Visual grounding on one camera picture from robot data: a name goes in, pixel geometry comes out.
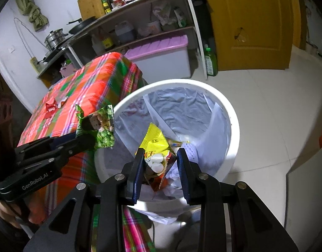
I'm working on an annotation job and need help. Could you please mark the person's left hand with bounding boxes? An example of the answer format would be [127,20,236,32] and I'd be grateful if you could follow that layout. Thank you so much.
[0,201,50,231]

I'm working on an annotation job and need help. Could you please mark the wall power strip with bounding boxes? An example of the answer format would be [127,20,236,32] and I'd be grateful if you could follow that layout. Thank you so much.
[30,56,43,72]

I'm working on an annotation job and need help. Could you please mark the translucent bin liner bag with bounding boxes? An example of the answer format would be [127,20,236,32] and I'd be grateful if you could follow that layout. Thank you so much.
[115,88,231,189]

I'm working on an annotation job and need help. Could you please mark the red snack wrapper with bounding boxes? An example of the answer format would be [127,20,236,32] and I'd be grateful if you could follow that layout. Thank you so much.
[44,98,69,114]

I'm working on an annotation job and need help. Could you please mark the steel steamer pot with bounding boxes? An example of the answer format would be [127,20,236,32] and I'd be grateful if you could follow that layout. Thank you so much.
[44,28,69,50]

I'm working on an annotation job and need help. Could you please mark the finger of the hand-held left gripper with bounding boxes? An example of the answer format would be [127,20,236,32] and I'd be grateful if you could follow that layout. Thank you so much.
[18,134,96,175]
[15,134,80,160]

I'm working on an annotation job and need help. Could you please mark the plaid tablecloth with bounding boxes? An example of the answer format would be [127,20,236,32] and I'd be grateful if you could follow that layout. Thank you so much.
[18,52,156,252]

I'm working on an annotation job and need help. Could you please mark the white metal kitchen shelf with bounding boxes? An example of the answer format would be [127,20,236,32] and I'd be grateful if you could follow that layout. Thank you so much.
[68,0,210,80]

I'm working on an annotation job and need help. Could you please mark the yellow red snack packet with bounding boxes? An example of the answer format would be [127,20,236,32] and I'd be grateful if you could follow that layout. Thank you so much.
[135,123,177,192]

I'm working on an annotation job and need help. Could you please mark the green snack packet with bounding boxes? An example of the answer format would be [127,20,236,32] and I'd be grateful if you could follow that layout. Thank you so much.
[75,104,116,149]

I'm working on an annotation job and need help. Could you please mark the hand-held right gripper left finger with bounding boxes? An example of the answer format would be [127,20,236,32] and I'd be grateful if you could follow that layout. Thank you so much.
[23,148,146,252]

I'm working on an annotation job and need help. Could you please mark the yellow wooden door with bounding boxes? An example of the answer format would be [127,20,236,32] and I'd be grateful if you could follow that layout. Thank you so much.
[200,0,301,71]

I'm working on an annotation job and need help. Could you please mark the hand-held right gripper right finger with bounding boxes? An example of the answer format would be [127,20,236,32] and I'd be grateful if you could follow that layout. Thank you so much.
[177,148,299,252]

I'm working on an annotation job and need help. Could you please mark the wooden cutting board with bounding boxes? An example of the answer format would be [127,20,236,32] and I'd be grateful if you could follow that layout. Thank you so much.
[77,0,106,21]

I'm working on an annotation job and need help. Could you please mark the low wooden shelf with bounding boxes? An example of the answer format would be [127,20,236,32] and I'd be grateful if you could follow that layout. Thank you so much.
[36,46,80,90]

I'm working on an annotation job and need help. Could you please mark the white trash bin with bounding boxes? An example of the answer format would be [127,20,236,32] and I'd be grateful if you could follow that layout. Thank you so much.
[94,79,241,225]

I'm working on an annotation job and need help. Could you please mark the yellow label oil bottle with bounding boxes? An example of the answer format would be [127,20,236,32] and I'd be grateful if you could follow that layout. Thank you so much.
[99,29,114,50]

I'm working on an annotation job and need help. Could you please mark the black induction cooker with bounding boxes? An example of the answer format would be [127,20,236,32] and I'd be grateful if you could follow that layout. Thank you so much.
[41,47,67,63]

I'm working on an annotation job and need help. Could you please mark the plastic bags on shelf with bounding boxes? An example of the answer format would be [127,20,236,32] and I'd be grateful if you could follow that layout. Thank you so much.
[150,1,188,30]

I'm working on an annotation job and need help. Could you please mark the purple lid storage box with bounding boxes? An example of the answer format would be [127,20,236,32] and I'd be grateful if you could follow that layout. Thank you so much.
[123,35,191,80]

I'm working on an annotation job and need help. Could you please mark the black frying pan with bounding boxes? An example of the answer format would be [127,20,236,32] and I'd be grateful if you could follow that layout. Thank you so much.
[66,16,97,35]

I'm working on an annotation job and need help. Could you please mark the translucent plastic jug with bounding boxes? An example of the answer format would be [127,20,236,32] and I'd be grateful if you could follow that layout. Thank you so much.
[114,22,136,45]

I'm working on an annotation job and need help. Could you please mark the green hanging cloth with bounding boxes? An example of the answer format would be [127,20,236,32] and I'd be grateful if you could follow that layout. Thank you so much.
[14,0,49,31]

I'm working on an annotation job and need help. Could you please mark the pink plastic basket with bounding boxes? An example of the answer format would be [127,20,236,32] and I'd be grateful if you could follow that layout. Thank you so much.
[59,60,77,78]

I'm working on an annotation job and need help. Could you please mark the green detergent bottle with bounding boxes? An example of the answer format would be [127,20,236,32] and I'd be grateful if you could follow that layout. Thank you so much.
[204,47,218,76]

